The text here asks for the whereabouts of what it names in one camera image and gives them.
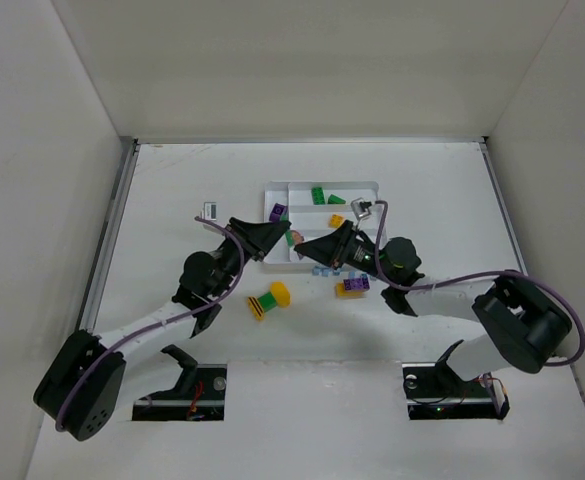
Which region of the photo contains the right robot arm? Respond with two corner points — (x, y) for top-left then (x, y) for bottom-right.
(294, 221), (572, 388)

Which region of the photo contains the yellow square lego brick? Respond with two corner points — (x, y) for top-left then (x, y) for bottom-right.
(328, 214), (344, 228)

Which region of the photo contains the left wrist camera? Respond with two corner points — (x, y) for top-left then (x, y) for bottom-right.
(201, 201), (218, 222)

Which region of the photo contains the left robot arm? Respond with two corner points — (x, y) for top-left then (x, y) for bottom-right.
(33, 218), (291, 441)

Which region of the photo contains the green curved lego brick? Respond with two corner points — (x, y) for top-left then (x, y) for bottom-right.
(327, 194), (347, 205)

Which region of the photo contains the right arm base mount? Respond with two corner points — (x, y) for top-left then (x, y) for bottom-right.
(402, 340), (511, 421)

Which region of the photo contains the white divided tray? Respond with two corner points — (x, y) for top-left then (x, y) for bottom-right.
(263, 181), (380, 272)

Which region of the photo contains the purple arch lego brick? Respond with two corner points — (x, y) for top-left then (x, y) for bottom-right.
(268, 203), (288, 222)

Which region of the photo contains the green long lego brick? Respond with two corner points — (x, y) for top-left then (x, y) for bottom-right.
(311, 186), (326, 205)

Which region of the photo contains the green square lego brick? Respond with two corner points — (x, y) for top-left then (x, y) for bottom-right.
(281, 211), (295, 248)

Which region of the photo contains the yellow rounded lego brick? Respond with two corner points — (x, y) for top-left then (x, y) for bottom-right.
(270, 282), (291, 308)

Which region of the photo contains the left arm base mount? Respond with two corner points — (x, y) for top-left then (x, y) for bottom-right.
(131, 345), (228, 422)

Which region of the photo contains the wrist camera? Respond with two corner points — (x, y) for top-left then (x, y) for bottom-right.
(201, 201), (218, 222)
(350, 198), (373, 221)

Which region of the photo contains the green lego brick in stack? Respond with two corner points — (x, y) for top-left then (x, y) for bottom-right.
(258, 292), (278, 312)

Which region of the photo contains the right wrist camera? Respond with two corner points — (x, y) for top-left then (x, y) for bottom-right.
(350, 198), (373, 221)

